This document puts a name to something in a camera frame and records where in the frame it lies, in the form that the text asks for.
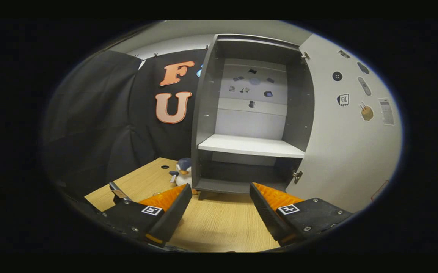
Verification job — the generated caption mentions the black backdrop cloth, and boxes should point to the black backdrop cloth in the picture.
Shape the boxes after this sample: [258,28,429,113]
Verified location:
[41,49,208,201]

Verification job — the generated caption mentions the plush penguin toy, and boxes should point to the plush penguin toy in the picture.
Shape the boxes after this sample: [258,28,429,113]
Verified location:
[169,158,198,195]

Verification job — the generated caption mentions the white cabinet shelf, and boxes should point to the white cabinet shelf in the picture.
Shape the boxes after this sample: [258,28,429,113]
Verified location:
[198,134,305,158]

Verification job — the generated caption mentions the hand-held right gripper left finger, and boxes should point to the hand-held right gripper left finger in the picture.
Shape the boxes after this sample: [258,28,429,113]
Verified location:
[99,183,193,247]

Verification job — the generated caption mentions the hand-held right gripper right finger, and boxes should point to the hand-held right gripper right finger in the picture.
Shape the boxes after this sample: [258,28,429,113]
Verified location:
[249,182,353,245]

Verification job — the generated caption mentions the beige cabinet door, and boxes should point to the beige cabinet door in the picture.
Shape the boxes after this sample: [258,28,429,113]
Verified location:
[286,33,403,213]

